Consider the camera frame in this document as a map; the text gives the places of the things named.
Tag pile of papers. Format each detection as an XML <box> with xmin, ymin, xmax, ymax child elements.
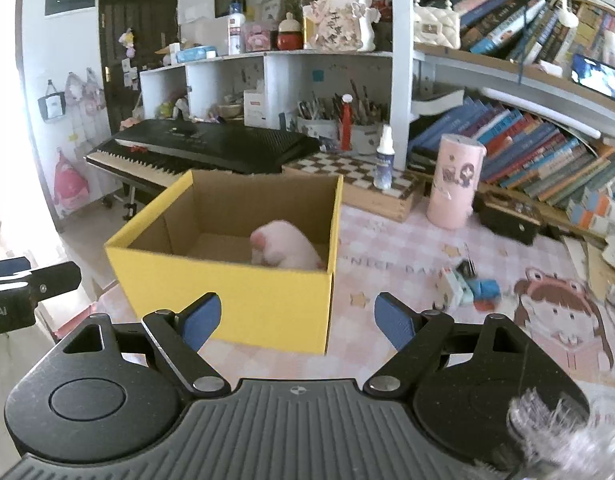
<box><xmin>562</xmin><ymin>230</ymin><xmax>615</xmax><ymax>311</ymax></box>

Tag black and white tote bag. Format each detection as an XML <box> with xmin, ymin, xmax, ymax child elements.
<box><xmin>37</xmin><ymin>79</ymin><xmax>67</xmax><ymax>123</ymax></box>

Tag yellow cardboard box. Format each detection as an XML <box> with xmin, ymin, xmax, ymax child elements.
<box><xmin>104</xmin><ymin>169</ymin><xmax>344</xmax><ymax>356</ymax></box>

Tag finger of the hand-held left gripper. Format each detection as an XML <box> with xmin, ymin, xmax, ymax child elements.
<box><xmin>30</xmin><ymin>261</ymin><xmax>82</xmax><ymax>305</ymax></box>

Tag pink hanging bags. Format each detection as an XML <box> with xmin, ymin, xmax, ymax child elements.
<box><xmin>64</xmin><ymin>67</ymin><xmax>108</xmax><ymax>111</ymax></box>

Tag small black case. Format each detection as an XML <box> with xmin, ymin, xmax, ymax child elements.
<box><xmin>473</xmin><ymin>190</ymin><xmax>543</xmax><ymax>246</ymax></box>

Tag white cubby shelf unit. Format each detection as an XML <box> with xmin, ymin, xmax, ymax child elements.
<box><xmin>138</xmin><ymin>50</ymin><xmax>394</xmax><ymax>133</ymax></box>

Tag black picture frame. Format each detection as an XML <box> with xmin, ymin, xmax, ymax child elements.
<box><xmin>214</xmin><ymin>0</ymin><xmax>247</xmax><ymax>18</ymax></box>

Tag white bookshelf frame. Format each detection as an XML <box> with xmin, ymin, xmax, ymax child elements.
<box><xmin>390</xmin><ymin>0</ymin><xmax>615</xmax><ymax>141</ymax></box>

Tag dark wooden door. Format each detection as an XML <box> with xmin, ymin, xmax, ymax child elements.
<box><xmin>98</xmin><ymin>0</ymin><xmax>180</xmax><ymax>136</ymax></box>

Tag blue plastic wrapper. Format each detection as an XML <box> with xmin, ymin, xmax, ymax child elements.
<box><xmin>471</xmin><ymin>280</ymin><xmax>503</xmax><ymax>312</ymax></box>

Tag pink printed desk mat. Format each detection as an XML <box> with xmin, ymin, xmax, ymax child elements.
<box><xmin>94</xmin><ymin>205</ymin><xmax>615</xmax><ymax>411</ymax></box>

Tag white lotion bottle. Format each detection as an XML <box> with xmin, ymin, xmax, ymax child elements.
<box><xmin>227</xmin><ymin>2</ymin><xmax>247</xmax><ymax>56</ymax></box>

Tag pink square box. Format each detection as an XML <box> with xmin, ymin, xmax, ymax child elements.
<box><xmin>243</xmin><ymin>22</ymin><xmax>278</xmax><ymax>53</ymax></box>

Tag black electronic keyboard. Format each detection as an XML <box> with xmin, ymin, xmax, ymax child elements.
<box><xmin>84</xmin><ymin>119</ymin><xmax>322</xmax><ymax>221</ymax></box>

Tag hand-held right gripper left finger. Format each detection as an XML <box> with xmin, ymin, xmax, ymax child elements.
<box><xmin>57</xmin><ymin>292</ymin><xmax>231</xmax><ymax>397</ymax></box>

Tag white spray bottle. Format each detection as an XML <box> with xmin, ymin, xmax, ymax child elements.
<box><xmin>372</xmin><ymin>124</ymin><xmax>395</xmax><ymax>191</ymax></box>

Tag pink plush toy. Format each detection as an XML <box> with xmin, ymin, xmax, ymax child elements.
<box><xmin>250</xmin><ymin>219</ymin><xmax>328</xmax><ymax>271</ymax></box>

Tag black binder clip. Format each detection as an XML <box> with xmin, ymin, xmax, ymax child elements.
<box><xmin>460</xmin><ymin>244</ymin><xmax>479</xmax><ymax>278</ymax></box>

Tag white pen holder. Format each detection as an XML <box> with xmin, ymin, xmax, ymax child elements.
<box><xmin>296</xmin><ymin>115</ymin><xmax>341</xmax><ymax>141</ymax></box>
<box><xmin>350</xmin><ymin>122</ymin><xmax>385</xmax><ymax>156</ymax></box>

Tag lit phone on shelf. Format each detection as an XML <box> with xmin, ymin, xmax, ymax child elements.
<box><xmin>571</xmin><ymin>53</ymin><xmax>615</xmax><ymax>98</ymax></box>

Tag checkered wooden box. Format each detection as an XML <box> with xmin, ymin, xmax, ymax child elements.
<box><xmin>282</xmin><ymin>152</ymin><xmax>428</xmax><ymax>223</ymax></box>

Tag row of shelved books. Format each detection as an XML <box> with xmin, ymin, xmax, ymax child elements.
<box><xmin>452</xmin><ymin>0</ymin><xmax>615</xmax><ymax>68</ymax></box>

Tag grey fuzzy cloth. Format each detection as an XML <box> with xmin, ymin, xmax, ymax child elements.
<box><xmin>507</xmin><ymin>387</ymin><xmax>615</xmax><ymax>480</ymax></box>

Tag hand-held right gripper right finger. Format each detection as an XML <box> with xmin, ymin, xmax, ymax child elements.
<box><xmin>362</xmin><ymin>291</ymin><xmax>535</xmax><ymax>398</ymax></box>

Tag blue tissue pack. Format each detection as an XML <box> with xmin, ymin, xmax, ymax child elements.
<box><xmin>176</xmin><ymin>46</ymin><xmax>219</xmax><ymax>63</ymax></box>

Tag white box with red label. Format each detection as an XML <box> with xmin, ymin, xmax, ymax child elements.
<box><xmin>243</xmin><ymin>89</ymin><xmax>267</xmax><ymax>128</ymax></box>

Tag pink backpack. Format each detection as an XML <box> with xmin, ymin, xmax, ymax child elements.
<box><xmin>54</xmin><ymin>147</ymin><xmax>90</xmax><ymax>211</ymax></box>

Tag mint green stapler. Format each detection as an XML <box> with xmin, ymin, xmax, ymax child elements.
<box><xmin>434</xmin><ymin>267</ymin><xmax>475</xmax><ymax>311</ymax></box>

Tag pink cylindrical container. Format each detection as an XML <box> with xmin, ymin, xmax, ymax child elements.
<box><xmin>426</xmin><ymin>133</ymin><xmax>487</xmax><ymax>231</ymax></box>

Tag white ceramic figurine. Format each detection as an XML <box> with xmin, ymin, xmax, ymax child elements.
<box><xmin>302</xmin><ymin>0</ymin><xmax>383</xmax><ymax>53</ymax></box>

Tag row of leaning books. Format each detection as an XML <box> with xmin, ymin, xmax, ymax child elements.
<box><xmin>407</xmin><ymin>95</ymin><xmax>615</xmax><ymax>241</ymax></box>

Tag white quilted handbag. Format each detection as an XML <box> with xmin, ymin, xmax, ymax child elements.
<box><xmin>412</xmin><ymin>0</ymin><xmax>462</xmax><ymax>51</ymax></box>

